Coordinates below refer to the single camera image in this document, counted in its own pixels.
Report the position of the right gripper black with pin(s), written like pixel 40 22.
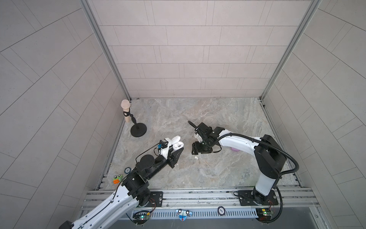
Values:
pixel 195 147

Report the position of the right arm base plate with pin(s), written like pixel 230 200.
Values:
pixel 246 198

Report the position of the right green circuit board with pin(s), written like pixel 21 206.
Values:
pixel 264 214

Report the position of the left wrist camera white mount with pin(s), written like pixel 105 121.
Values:
pixel 163 147

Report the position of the white earbud charging case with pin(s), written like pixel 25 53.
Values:
pixel 177 142

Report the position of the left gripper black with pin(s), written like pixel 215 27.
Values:
pixel 172 160

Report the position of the orange green small toy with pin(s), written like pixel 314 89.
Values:
pixel 117 179

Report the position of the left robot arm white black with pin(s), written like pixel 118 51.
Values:
pixel 132 192

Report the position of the round black sticker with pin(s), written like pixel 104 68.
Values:
pixel 221 211

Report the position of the blue white small device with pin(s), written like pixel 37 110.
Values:
pixel 183 214

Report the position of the round marker on table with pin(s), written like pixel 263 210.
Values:
pixel 127 170

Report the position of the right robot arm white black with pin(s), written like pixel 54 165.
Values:
pixel 266 151

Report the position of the left green circuit board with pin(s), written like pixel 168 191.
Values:
pixel 141 217

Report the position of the green circuit board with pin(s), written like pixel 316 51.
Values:
pixel 264 214
pixel 141 217

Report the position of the beige microphone on black stand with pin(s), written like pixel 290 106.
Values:
pixel 138 129

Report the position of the aluminium rail frame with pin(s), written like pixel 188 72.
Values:
pixel 292 196

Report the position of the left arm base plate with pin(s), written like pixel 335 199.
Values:
pixel 154 199

